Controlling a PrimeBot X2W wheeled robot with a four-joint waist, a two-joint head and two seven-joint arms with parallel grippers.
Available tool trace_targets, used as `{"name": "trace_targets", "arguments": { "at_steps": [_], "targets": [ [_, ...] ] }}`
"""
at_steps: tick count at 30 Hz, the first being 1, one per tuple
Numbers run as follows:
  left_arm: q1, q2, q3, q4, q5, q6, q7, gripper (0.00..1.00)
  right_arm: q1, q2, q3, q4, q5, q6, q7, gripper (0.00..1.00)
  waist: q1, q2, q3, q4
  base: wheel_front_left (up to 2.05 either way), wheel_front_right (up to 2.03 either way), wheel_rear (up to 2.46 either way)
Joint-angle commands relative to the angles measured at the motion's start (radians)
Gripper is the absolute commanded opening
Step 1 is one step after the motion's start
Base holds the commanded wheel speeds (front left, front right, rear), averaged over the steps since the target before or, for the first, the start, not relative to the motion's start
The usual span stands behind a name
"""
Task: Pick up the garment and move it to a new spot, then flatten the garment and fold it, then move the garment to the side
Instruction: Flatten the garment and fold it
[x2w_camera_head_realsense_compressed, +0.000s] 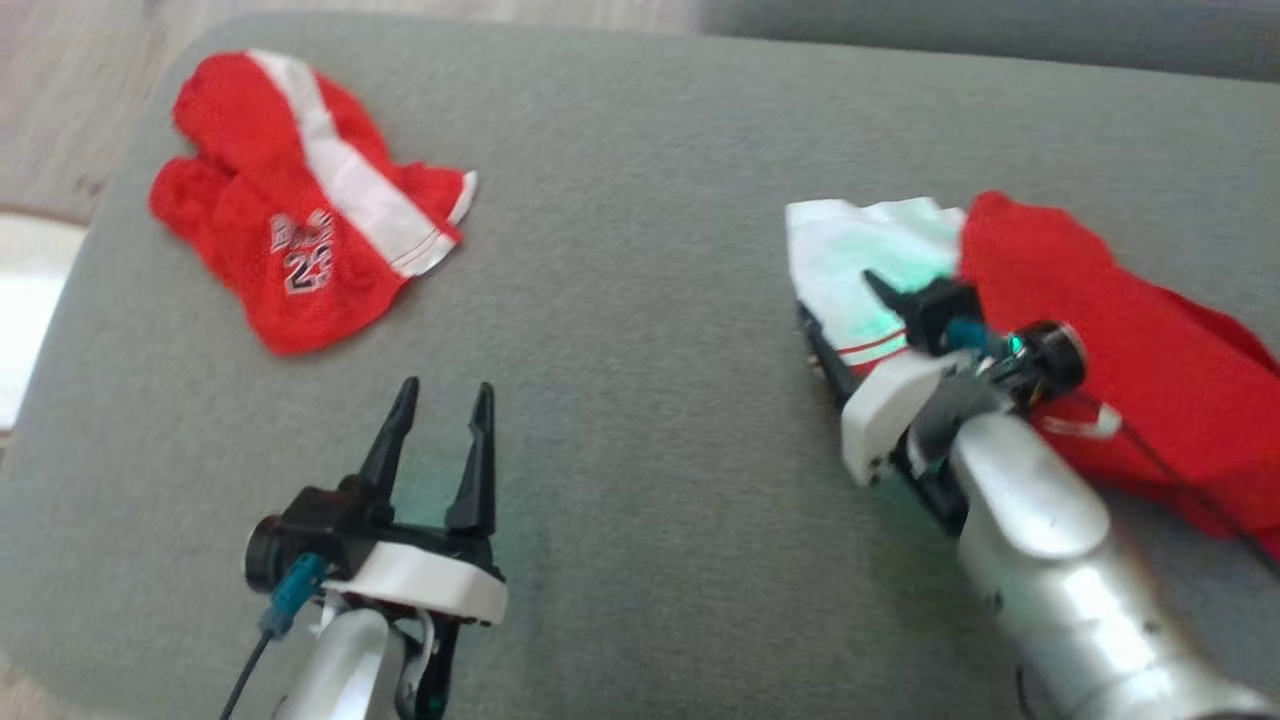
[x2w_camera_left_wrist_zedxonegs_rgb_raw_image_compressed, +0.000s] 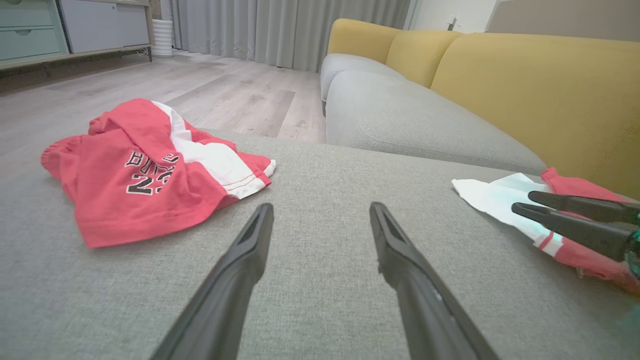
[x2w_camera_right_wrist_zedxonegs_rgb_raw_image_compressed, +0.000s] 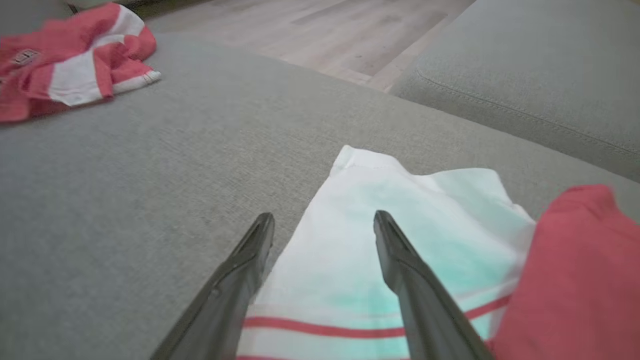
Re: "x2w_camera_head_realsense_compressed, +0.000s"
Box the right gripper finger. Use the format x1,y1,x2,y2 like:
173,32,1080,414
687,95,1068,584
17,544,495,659
797,303,853,406
863,270,926,336

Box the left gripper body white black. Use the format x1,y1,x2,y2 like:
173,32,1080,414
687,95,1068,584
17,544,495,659
318,478,508,720

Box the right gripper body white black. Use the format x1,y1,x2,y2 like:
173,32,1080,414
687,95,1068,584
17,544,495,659
840,348,976,537

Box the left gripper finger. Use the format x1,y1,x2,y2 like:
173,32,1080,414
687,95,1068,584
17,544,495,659
356,377,420,501
445,383,497,534

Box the red white basketball jersey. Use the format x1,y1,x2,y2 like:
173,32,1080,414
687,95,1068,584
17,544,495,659
785,190,1280,563

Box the red basketball shorts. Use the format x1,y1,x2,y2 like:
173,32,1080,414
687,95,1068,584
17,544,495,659
148,48,479,358

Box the grey sofa seat cushion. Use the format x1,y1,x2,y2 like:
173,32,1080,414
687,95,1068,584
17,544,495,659
0,10,1280,720

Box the grey sofa back cushion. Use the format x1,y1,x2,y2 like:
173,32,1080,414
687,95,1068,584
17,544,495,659
698,0,1280,83

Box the white floor mat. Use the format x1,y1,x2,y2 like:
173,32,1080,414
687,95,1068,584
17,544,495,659
0,212,89,433

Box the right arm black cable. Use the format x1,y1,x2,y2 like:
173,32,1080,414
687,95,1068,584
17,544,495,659
1075,390,1280,581

